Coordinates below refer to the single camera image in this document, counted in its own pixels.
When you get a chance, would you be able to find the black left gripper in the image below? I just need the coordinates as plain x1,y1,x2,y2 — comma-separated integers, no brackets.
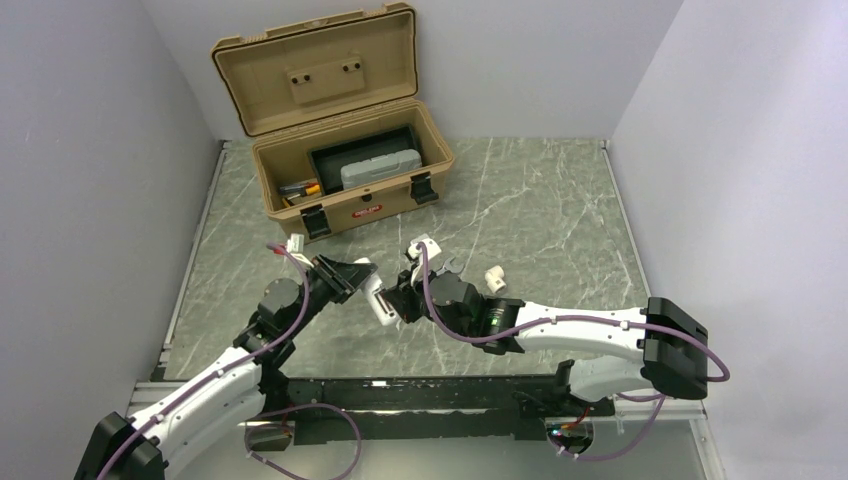
285,253,377,338

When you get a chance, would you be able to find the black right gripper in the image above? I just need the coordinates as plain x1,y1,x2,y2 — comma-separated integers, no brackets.
383,262,472,339

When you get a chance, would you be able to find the white remote control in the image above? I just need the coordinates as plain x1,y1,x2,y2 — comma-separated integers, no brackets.
360,272,400,327

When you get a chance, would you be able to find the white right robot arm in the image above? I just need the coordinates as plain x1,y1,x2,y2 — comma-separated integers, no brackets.
376,271,710,415

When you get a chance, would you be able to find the white pipe elbow fitting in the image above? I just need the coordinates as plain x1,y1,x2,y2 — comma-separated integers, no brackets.
484,265,507,295

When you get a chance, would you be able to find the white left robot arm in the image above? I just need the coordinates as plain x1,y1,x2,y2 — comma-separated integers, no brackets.
75,254,377,479

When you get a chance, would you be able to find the silver combination wrench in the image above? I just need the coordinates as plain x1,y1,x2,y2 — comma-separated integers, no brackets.
441,257,464,275

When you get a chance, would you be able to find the grey plastic bit case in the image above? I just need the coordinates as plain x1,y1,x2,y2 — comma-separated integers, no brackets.
340,149,422,189

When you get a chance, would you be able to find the black tray in toolbox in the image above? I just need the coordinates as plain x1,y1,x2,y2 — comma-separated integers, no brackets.
307,124,420,194

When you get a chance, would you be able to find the tan plastic toolbox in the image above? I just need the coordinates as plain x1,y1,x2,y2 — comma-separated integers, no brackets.
210,2,455,243

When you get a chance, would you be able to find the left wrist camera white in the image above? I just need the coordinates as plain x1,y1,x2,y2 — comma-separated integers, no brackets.
266,233,313,270

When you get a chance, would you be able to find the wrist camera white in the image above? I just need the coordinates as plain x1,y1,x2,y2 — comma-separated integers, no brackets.
405,237,444,287
266,233,313,270

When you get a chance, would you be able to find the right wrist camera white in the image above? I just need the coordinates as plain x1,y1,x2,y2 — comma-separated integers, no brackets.
405,237,444,287

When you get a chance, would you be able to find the orange handled tool in toolbox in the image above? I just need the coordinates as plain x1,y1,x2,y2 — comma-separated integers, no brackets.
277,181,322,207

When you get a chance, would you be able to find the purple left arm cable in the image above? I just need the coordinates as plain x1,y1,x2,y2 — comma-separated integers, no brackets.
95,243,313,480

